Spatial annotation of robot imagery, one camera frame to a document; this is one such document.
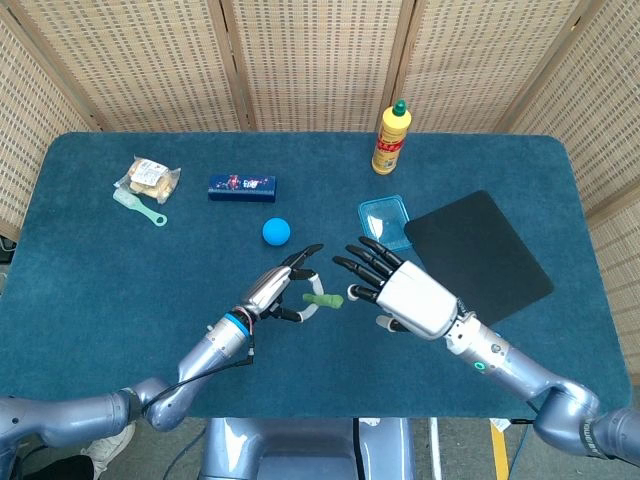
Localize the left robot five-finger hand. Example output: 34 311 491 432
241 243 326 325

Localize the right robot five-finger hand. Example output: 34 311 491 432
332 236 460 342

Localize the green stretchy toy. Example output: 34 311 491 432
302 293 345 309

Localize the blue ball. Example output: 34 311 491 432
261 217 292 248

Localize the black mouse pad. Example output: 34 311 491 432
403 189 555 329

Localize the clear blue plastic lid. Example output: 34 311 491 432
357 194 414 253

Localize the dark blue printed box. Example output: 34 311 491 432
207 174 279 205

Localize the light green plastic scoop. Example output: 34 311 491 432
112 187 169 228

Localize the white table leg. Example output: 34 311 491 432
428 418 444 480

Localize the yellow bottle with green cap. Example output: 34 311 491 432
371 99 412 176

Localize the grey-blue robot torso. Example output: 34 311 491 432
198 417 417 480

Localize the clear bag of biscuits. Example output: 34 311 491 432
113 155 182 205

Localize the blue carpet table cover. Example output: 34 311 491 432
0 131 632 420

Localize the white sneaker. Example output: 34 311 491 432
80 422 137 474

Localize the woven folding screen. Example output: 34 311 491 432
0 0 640 389

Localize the black trouser leg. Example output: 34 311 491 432
35 453 96 480

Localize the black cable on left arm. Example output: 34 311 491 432
142 343 256 417

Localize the blue floor cable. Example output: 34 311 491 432
169 422 207 480
510 422 533 480

